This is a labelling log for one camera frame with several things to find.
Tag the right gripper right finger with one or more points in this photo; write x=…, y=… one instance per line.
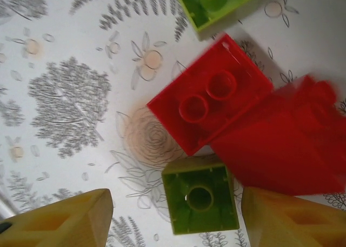
x=292, y=225

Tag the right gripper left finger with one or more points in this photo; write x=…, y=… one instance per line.
x=54, y=225

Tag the red lego brick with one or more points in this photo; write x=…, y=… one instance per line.
x=278, y=144
x=205, y=101

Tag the green lego brick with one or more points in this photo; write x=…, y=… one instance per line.
x=216, y=9
x=200, y=198

